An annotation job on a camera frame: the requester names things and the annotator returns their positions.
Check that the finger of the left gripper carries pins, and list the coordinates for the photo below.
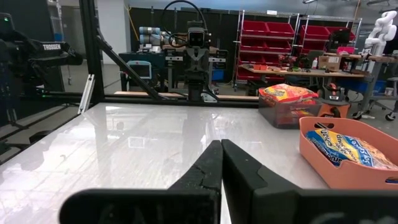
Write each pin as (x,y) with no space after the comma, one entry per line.
(202,63)
(192,63)

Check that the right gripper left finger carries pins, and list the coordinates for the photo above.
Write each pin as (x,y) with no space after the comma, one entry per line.
(155,205)

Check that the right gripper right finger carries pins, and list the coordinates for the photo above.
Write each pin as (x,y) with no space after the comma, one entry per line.
(280,205)

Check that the orange chicken ramen pack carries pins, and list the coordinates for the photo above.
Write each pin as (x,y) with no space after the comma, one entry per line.
(286,92)

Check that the blue soy sauce ramen pack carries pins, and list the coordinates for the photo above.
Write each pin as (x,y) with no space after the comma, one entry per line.
(351,149)

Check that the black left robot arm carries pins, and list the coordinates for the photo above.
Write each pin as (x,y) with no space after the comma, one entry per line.
(196,90)

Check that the teach pendant with screen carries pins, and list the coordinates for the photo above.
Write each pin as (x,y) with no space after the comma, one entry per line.
(140,70)

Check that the metal shelf with red bins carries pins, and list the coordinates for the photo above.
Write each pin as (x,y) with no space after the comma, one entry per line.
(267,29)
(314,32)

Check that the orange plastic bin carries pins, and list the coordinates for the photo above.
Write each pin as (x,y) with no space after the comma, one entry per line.
(342,177)

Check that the dark grey translucent bin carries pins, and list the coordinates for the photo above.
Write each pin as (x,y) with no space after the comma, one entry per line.
(280,118)

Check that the wooden workbench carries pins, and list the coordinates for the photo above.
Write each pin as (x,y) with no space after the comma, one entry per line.
(311,73)

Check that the silver aluminium bar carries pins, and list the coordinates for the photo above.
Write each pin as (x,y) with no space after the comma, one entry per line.
(87,93)

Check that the orange shop vacuum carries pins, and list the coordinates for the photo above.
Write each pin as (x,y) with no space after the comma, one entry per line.
(334,110)

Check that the brown cardboard box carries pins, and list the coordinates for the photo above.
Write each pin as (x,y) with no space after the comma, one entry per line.
(329,62)

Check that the blue storage bin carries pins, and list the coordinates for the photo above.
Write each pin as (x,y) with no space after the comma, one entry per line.
(348,85)

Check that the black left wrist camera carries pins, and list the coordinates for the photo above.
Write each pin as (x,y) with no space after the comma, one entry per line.
(196,37)

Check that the white metal bracket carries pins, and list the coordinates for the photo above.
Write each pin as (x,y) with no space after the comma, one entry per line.
(210,98)

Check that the black aluminium table frame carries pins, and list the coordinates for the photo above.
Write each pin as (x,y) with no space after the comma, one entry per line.
(91,46)

